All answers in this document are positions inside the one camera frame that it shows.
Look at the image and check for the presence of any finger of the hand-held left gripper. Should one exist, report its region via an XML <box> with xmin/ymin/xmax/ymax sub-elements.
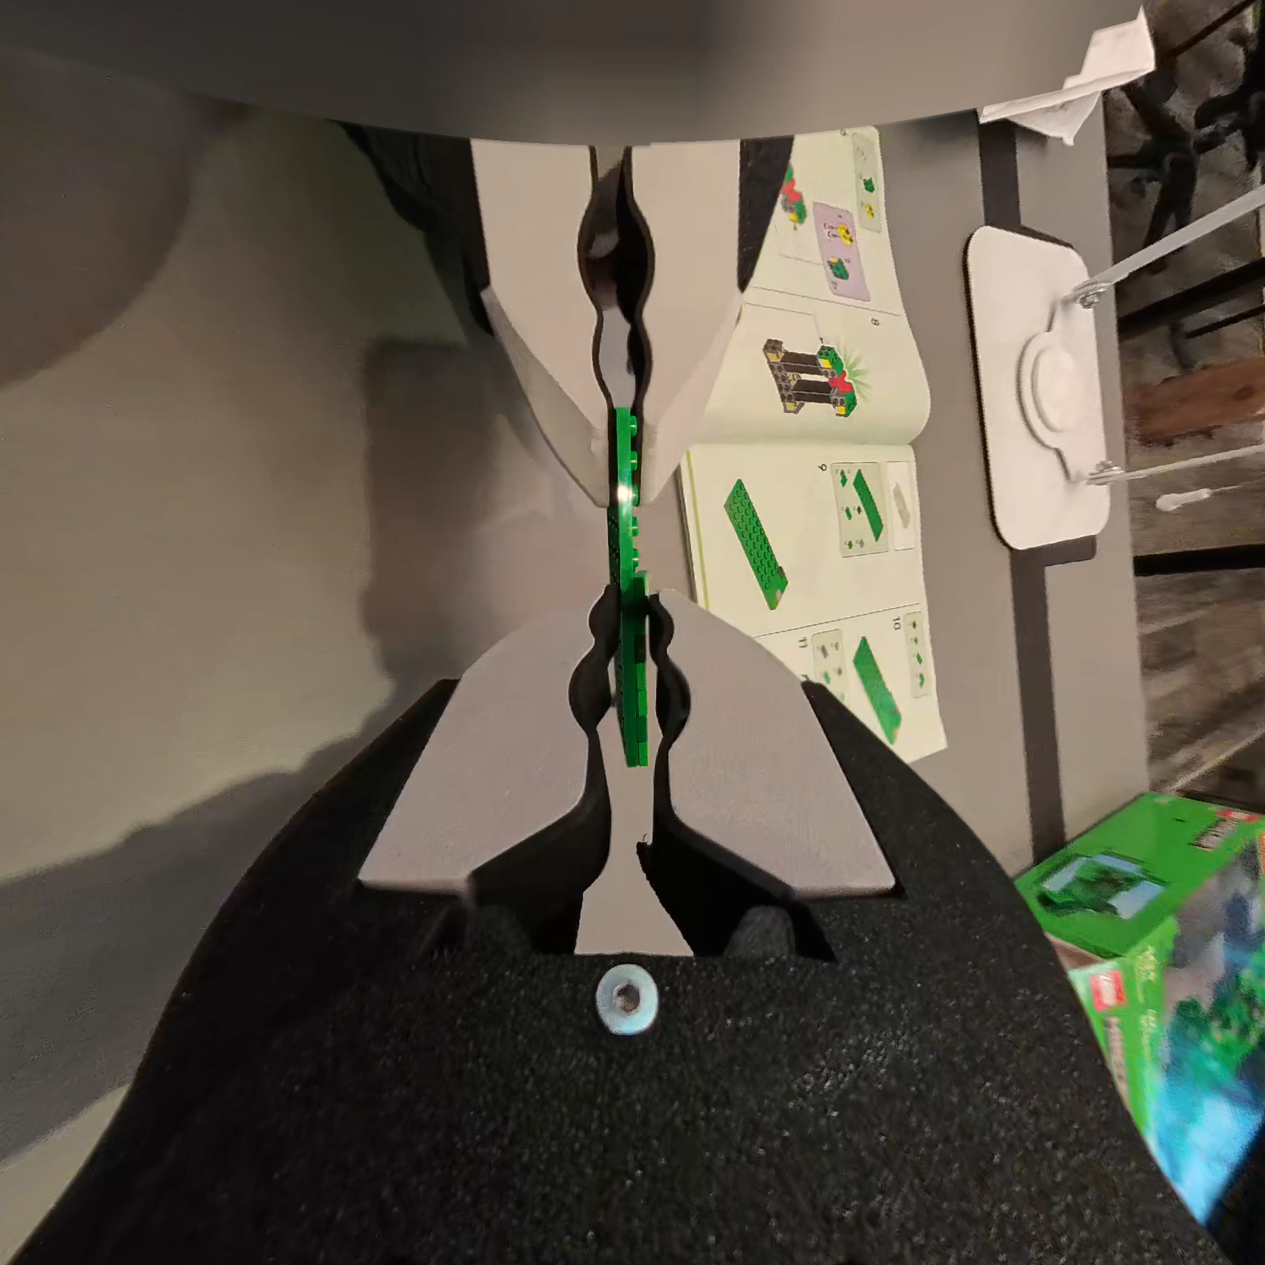
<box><xmin>469</xmin><ymin>139</ymin><xmax>633</xmax><ymax>509</ymax></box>
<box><xmin>624</xmin><ymin>139</ymin><xmax>754</xmax><ymax>470</ymax></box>

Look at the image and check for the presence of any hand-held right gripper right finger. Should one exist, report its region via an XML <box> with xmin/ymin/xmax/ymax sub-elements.
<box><xmin>637</xmin><ymin>587</ymin><xmax>897</xmax><ymax>903</ymax></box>

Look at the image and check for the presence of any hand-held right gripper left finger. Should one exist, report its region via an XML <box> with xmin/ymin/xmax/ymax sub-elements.
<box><xmin>360</xmin><ymin>583</ymin><xmax>620</xmax><ymax>895</ymax></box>

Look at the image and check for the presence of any green studded brick plate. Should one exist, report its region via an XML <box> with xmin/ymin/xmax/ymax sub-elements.
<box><xmin>609</xmin><ymin>404</ymin><xmax>659</xmax><ymax>773</ymax></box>

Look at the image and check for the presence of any building instruction booklet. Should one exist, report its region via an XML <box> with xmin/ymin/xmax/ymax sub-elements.
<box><xmin>682</xmin><ymin>127</ymin><xmax>953</xmax><ymax>764</ymax></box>

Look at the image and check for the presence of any green brick set box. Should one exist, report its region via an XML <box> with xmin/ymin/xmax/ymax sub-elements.
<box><xmin>1013</xmin><ymin>790</ymin><xmax>1265</xmax><ymax>1230</ymax></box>

